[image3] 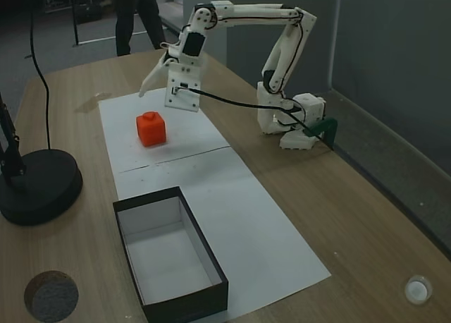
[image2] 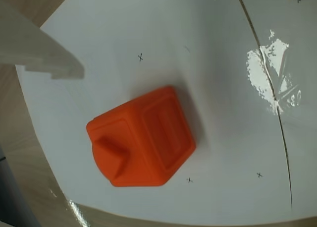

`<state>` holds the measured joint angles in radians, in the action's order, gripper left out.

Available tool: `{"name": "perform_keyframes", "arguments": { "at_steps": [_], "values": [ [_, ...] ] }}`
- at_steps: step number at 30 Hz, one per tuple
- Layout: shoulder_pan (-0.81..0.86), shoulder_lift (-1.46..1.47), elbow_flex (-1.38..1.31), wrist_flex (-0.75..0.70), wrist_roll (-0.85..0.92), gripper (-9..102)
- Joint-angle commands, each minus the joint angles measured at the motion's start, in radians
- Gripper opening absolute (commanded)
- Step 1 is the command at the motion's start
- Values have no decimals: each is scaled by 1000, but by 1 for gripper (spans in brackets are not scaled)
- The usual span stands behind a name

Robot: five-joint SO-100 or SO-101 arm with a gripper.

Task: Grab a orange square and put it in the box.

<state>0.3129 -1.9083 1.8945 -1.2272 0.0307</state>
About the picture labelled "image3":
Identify black round lamp base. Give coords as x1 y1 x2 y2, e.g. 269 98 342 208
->
0 149 84 227

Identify dark metal stand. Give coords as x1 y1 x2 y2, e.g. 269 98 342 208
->
68 0 119 48

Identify white round cap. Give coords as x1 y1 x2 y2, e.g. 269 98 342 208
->
404 275 433 305

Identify black camera cable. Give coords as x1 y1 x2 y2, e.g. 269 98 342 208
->
172 85 335 151

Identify white wrist camera mount plate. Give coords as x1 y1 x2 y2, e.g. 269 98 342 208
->
163 66 202 113

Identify black lamp cable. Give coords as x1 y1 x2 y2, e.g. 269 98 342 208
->
30 0 52 151

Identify white paper sheet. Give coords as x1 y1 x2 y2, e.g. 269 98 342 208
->
111 146 332 319
97 89 232 173

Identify orange cube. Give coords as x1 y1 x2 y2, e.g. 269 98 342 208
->
135 111 168 147

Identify green table clamp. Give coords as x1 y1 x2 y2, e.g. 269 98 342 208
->
304 117 339 151

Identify person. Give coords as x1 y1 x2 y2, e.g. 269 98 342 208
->
115 0 166 57

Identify dark box white inside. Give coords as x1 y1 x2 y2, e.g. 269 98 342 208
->
112 185 230 323

